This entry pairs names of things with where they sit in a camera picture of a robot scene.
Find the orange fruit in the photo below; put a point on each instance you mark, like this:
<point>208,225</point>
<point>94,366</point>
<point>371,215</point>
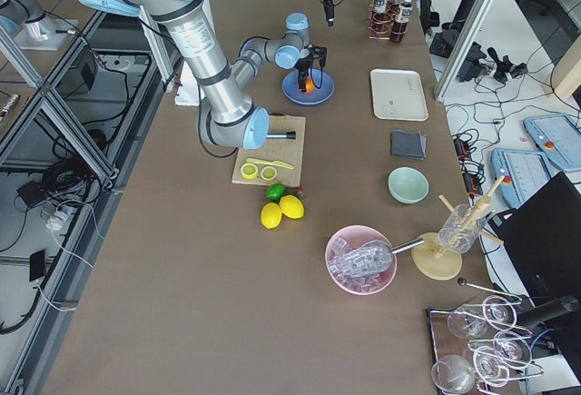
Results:
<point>309,86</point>

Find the blue plate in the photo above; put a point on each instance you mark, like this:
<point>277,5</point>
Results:
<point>323,88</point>

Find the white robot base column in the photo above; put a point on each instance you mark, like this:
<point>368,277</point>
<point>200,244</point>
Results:
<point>187,93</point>

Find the tea bottle middle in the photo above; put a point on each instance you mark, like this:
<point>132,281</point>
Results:
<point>379,14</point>

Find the steel muddler with black tip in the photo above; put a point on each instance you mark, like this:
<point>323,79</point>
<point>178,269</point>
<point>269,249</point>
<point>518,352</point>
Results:
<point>291,135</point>

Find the tea bottle front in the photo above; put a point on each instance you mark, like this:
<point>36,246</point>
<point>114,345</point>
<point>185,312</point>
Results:
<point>401,21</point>

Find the wooden cutting board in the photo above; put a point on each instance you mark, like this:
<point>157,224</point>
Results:
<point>286,150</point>

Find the cream rabbit tray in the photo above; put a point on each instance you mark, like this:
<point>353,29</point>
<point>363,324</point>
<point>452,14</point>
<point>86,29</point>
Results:
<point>398,95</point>

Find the yellow plastic knife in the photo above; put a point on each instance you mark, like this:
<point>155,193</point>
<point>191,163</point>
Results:
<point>274,163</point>

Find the lemon slice upper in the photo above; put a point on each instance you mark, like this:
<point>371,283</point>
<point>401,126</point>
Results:
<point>268,173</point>

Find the lemon half lower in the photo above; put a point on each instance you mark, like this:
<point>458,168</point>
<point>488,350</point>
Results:
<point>249,171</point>

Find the green lime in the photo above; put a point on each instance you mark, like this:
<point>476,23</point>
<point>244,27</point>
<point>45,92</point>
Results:
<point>275,191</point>

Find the grey folded cloth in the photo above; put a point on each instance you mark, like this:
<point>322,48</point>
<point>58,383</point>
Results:
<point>410,145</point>

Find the yellow lemon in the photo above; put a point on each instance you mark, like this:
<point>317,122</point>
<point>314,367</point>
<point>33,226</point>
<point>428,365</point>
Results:
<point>271,215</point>
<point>292,207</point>

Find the green bowl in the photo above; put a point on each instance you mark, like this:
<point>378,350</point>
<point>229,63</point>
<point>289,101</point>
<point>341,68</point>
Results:
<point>408,185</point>

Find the pink bowl with ice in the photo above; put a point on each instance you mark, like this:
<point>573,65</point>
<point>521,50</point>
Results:
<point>346,240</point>

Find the metal ice scoop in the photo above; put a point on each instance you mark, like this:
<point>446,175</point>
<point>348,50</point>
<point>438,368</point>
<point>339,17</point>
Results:
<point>375,257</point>

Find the clear glass mug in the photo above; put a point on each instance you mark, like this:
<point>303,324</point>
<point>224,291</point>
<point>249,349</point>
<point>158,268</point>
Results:
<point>457,233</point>

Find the wooden cup tree stand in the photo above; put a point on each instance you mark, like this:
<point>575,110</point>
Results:
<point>436,262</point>

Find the blue teach pendant near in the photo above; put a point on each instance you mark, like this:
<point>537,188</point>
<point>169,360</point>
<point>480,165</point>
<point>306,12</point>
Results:
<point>525,172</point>

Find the blue teach pendant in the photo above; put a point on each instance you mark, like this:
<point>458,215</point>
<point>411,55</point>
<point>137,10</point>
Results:
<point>525,172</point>
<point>557,136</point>

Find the blue teach pendant far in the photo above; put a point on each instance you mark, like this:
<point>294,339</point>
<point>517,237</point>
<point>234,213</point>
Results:
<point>557,136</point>

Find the black laptop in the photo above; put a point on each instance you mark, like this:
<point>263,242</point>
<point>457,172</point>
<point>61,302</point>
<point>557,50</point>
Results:
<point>542,239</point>

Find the wine glass rack tray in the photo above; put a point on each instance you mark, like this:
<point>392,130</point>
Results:
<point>479,348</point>

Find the copper wire bottle rack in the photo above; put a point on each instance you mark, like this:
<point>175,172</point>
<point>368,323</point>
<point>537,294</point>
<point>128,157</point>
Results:
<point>388,19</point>

